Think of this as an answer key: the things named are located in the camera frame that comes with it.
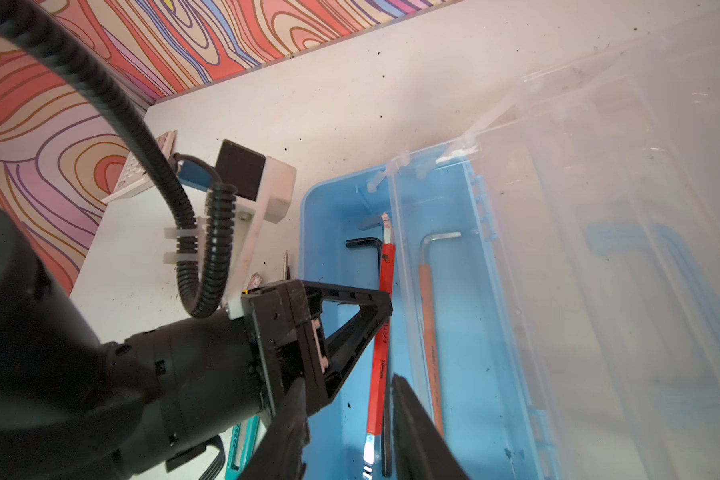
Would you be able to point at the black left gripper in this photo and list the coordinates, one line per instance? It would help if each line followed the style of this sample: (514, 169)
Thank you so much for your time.
(199, 377)

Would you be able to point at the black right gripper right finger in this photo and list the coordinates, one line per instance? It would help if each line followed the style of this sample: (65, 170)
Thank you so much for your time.
(419, 450)

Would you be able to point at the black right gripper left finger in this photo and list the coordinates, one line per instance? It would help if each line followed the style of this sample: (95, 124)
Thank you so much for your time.
(279, 456)

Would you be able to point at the red hex key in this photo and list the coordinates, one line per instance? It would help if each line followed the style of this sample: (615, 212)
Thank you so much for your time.
(380, 367)

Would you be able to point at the orange hex key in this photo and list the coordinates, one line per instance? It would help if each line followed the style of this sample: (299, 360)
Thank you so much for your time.
(428, 323)

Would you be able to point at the blue plastic tool box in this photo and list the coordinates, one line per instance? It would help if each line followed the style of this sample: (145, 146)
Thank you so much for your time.
(578, 316)

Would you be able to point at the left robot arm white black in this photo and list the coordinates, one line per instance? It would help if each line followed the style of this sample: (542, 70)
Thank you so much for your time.
(72, 407)

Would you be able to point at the teal utility knife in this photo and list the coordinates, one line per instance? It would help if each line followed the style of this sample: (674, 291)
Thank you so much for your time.
(242, 447)

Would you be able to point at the white pink calculator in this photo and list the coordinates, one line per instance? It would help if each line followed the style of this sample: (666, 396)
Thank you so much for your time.
(133, 179)

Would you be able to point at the small yellow handled screwdriver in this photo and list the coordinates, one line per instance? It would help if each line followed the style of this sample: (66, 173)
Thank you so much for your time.
(257, 280)

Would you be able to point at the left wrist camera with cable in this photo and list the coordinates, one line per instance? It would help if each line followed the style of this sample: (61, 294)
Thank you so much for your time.
(203, 268)

